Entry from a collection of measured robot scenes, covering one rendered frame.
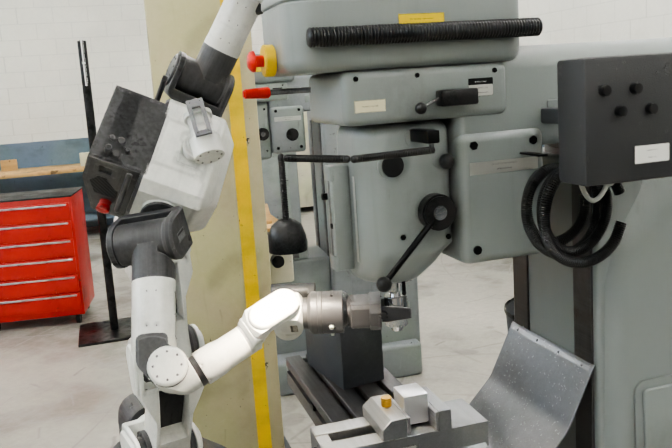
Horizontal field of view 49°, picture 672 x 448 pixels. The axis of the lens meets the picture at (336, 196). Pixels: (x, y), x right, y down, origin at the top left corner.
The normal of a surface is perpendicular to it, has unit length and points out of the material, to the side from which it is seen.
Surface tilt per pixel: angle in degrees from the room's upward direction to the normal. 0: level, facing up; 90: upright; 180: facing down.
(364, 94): 90
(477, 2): 90
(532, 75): 90
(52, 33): 90
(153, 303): 60
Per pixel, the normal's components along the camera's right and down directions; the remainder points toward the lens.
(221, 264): 0.30, 0.13
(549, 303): -0.95, 0.11
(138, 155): 0.39, -0.44
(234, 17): 0.08, 0.26
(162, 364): 0.11, -0.37
